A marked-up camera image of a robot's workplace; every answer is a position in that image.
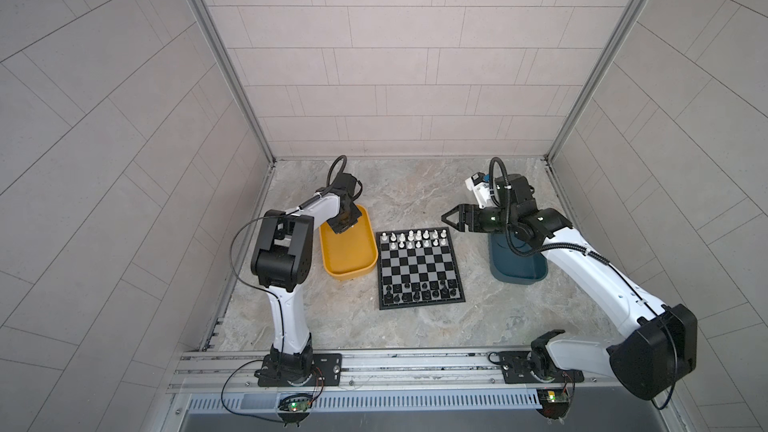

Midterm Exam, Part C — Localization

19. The yellow plastic tub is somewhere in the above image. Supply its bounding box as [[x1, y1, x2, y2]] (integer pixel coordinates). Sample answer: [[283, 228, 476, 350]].
[[319, 205, 379, 281]]

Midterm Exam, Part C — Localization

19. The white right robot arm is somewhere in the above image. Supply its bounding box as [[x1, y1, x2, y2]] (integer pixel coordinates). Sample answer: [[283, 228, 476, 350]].
[[451, 157, 698, 400]]

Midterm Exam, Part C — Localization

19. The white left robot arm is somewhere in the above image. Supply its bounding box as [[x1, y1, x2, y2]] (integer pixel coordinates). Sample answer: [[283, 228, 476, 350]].
[[251, 155, 362, 383]]

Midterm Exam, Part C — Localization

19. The green circuit board right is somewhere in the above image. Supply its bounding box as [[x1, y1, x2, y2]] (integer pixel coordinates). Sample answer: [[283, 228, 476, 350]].
[[536, 388, 571, 420]]

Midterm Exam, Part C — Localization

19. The green circuit board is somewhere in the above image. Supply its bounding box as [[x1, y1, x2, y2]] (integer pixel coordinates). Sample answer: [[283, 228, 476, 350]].
[[277, 393, 314, 415], [536, 388, 571, 420]]

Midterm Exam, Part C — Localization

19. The green circuit board left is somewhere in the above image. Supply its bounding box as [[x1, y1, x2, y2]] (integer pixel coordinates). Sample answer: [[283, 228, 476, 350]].
[[277, 393, 314, 415]]

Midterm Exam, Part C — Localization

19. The teal plastic tub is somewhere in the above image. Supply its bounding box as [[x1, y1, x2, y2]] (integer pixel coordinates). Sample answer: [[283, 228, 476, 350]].
[[488, 233, 549, 285]]

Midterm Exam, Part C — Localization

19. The black white chessboard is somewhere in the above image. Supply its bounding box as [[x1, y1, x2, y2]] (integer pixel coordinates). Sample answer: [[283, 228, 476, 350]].
[[375, 227, 466, 310]]

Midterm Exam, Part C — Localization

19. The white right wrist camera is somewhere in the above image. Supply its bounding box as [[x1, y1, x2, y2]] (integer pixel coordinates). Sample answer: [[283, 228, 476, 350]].
[[465, 172, 495, 209]]

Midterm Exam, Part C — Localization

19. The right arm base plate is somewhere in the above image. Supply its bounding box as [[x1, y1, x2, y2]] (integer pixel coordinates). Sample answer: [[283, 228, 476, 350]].
[[488, 351, 584, 385]]

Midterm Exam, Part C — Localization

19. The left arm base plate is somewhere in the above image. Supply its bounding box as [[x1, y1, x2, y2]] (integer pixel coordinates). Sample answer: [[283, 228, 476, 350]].
[[254, 353, 343, 387]]

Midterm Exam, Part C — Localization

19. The aluminium rail frame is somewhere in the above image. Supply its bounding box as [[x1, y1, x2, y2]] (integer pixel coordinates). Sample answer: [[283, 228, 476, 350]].
[[140, 344, 691, 432]]

